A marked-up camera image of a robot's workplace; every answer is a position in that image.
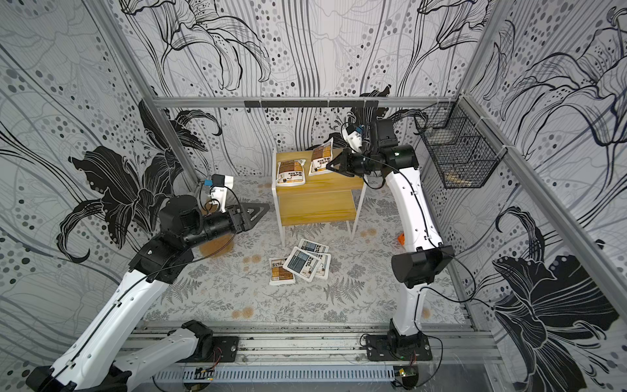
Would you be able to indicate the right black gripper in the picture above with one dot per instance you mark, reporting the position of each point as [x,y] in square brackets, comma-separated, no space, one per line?
[350,162]

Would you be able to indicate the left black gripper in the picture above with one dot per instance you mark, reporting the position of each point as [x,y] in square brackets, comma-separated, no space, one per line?
[237,216]

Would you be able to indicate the brown coffee bag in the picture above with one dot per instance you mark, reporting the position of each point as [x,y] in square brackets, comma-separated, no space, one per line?
[321,156]
[291,173]
[279,275]

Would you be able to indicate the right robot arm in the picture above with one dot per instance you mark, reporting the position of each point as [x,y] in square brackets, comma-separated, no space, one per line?
[378,150]

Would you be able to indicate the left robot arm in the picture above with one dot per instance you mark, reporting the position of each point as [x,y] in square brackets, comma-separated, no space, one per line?
[93,363]

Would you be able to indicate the white wooden two-tier shelf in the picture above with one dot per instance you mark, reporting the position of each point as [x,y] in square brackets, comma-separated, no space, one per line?
[322,199]

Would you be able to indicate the blue coffee bag back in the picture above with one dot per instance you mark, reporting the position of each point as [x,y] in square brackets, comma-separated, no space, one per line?
[312,247]

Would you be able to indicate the blue coffee bag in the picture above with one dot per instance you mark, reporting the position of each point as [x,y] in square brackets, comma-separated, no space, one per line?
[302,264]
[312,247]
[324,267]

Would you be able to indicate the blue coffee bag top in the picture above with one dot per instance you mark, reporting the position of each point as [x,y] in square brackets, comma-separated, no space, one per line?
[302,264]

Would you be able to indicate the blue coffee bag middle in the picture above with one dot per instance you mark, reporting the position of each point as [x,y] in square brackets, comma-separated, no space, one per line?
[324,267]

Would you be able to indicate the brown teddy bear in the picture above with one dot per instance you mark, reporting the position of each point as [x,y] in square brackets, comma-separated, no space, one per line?
[217,247]

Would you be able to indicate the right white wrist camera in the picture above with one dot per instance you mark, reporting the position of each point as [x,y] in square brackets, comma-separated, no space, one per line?
[352,137]

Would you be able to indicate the black wall bar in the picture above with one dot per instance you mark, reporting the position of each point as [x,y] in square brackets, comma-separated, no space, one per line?
[266,104]

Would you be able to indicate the black wire basket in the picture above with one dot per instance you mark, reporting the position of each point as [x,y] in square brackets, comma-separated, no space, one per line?
[461,155]

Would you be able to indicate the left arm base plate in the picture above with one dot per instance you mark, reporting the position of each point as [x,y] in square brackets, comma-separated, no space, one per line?
[221,349]

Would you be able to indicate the grey slotted cable duct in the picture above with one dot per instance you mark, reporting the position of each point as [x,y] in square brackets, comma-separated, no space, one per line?
[267,374]

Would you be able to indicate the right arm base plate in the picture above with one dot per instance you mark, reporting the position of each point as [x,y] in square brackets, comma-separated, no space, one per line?
[381,348]

